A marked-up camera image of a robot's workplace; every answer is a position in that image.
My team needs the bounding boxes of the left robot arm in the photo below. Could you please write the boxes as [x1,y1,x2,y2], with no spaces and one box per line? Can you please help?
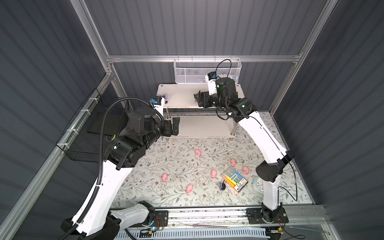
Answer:
[60,96,180,240]

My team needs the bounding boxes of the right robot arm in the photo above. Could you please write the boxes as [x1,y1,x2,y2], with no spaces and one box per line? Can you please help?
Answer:
[194,73,293,213]

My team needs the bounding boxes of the white two-tier shelf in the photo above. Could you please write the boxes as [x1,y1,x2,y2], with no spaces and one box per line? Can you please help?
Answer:
[157,84,238,140]

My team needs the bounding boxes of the pens in white basket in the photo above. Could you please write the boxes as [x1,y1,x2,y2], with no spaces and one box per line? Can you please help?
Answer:
[196,75,239,84]

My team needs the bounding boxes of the pink pig toy top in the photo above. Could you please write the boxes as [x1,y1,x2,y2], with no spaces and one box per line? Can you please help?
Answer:
[195,149,202,157]

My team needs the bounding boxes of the pink pig toy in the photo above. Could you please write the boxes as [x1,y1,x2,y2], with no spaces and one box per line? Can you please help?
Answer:
[195,149,202,157]
[186,184,194,194]
[211,170,217,179]
[162,173,168,183]
[230,159,237,167]
[243,166,250,175]

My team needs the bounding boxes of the pink pig toy left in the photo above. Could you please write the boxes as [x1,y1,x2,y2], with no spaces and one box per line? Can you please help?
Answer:
[162,173,168,183]

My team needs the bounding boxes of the pink pig toy bottom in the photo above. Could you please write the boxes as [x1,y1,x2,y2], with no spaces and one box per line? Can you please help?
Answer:
[186,184,194,194]

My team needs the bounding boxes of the pink pig toy centre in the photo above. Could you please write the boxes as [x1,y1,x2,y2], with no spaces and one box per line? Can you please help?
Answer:
[211,170,217,179]

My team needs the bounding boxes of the pink pig toy right upper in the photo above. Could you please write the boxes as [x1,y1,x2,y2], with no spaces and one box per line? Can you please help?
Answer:
[230,159,237,167]

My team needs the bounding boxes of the black purple toy near markers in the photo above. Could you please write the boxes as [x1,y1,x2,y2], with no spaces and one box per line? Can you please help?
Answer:
[219,182,226,191]

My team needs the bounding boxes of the pink pig toy far right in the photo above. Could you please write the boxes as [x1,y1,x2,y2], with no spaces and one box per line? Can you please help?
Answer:
[243,166,250,175]

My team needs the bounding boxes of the pack of coloured markers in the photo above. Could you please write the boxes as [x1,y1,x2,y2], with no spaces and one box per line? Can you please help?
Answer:
[221,167,249,194]

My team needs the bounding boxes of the light blue alarm clock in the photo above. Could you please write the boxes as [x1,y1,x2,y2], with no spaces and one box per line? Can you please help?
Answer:
[252,176,264,195]

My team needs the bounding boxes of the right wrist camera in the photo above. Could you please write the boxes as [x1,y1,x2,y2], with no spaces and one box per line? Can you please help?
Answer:
[205,72,217,96]

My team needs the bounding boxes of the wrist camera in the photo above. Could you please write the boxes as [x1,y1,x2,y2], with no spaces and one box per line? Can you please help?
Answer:
[205,72,217,96]
[150,96,165,116]

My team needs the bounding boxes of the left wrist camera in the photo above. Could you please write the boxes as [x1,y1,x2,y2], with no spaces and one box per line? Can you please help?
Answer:
[150,96,165,116]

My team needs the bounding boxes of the white mesh wall basket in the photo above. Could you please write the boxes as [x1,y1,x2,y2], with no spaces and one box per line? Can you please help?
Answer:
[173,58,242,84]

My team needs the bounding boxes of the black wire wall basket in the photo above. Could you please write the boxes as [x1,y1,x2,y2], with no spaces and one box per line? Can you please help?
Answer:
[57,87,128,163]

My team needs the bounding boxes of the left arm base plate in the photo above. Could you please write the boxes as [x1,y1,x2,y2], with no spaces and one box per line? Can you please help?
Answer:
[142,210,169,227]

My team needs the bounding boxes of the white vented cable duct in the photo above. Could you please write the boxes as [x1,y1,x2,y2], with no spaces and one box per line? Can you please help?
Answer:
[128,227,271,240]

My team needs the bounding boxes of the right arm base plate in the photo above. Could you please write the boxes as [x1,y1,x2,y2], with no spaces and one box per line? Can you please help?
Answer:
[246,207,289,225]

